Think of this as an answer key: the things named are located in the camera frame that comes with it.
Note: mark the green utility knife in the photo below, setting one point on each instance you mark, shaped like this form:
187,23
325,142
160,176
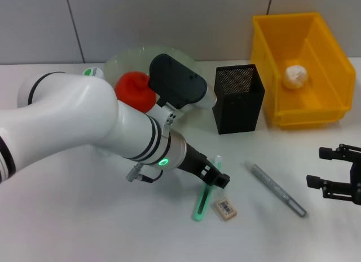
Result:
201,205

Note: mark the beige barcode eraser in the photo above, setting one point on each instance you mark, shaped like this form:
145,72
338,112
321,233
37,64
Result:
225,209

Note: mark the white paper ball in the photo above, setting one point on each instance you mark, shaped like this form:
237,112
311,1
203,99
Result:
295,77

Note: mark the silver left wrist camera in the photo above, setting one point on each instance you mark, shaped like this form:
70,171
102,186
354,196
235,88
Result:
175,81

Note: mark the clear wavy glass fruit bowl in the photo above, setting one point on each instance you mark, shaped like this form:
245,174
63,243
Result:
129,62

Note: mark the yellow plastic storage bin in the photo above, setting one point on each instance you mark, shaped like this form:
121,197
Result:
324,76

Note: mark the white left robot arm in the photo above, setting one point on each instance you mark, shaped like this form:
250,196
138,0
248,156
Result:
70,118

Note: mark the clear green-label water bottle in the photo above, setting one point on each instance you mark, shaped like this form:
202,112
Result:
93,72

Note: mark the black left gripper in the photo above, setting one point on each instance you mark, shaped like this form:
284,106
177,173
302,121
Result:
193,163

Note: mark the black mesh pen holder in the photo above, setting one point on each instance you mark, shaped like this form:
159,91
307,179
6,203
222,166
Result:
237,112

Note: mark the orange fruit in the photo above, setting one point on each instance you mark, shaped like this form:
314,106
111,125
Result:
132,90

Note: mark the grey glitter pen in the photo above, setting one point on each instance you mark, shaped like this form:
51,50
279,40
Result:
270,186

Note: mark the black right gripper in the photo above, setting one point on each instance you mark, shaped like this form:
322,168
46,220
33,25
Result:
356,183

